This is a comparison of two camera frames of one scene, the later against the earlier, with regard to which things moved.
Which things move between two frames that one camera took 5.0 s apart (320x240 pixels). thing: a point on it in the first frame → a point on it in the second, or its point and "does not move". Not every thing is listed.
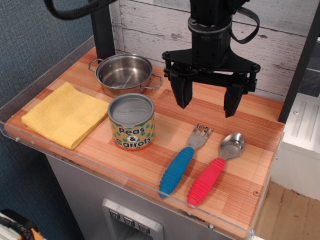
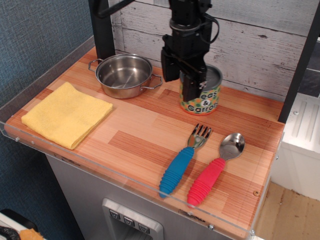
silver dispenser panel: x=124 y=223 does not move
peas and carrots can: x=132 y=116 → x=208 y=103
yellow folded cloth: x=65 y=117 does not move
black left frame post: x=102 y=29 does not move
